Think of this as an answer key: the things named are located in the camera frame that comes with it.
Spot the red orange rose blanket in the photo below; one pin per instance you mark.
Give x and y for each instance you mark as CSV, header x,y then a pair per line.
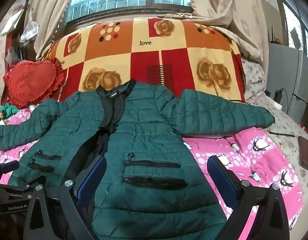
x,y
174,53

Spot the floral bed sheet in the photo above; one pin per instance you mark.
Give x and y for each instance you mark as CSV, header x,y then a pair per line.
x,y
255,94

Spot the brown wallet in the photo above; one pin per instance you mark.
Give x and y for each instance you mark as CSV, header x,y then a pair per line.
x,y
303,152

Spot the hanging plastic bag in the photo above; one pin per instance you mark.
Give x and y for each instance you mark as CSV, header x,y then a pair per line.
x,y
30,32

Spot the beige curtain left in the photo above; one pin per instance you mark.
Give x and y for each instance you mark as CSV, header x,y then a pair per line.
x,y
48,14

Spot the beige curtain right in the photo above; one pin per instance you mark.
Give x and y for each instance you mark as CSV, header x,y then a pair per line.
x,y
243,19

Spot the small white tube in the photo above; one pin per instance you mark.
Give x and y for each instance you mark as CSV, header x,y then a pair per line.
x,y
235,147

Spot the beige curtain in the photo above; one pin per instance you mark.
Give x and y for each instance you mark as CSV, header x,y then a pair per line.
x,y
48,14
243,19

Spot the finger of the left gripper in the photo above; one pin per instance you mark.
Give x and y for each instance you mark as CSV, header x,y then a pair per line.
x,y
9,167

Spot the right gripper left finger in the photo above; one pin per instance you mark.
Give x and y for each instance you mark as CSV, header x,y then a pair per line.
x,y
77,198

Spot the red heart ruffled pillow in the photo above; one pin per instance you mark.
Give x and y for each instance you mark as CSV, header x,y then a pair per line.
x,y
31,82

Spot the green quilted puffer jacket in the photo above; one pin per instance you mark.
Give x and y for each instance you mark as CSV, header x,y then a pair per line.
x,y
66,135

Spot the black charger with cable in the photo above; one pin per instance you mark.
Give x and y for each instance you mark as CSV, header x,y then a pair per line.
x,y
278,97

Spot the green cloth item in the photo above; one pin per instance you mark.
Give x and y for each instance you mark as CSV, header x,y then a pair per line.
x,y
7,110

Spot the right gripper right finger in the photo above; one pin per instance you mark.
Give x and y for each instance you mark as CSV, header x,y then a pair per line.
x,y
236,196

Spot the side window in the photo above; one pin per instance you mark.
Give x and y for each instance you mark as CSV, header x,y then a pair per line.
x,y
297,32

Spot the black pen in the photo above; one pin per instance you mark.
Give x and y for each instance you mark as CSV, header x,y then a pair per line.
x,y
282,134

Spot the pink penguin quilt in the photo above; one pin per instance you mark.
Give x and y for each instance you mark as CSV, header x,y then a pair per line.
x,y
256,164

